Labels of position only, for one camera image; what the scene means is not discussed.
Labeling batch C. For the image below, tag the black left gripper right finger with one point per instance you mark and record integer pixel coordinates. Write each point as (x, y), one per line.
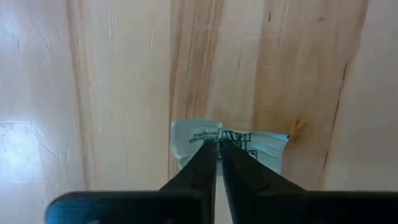
(245, 177)

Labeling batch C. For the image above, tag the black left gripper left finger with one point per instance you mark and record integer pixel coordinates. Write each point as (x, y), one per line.
(210, 174)

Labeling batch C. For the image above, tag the green stevia sweetener packet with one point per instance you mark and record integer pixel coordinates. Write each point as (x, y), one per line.
(186, 140)

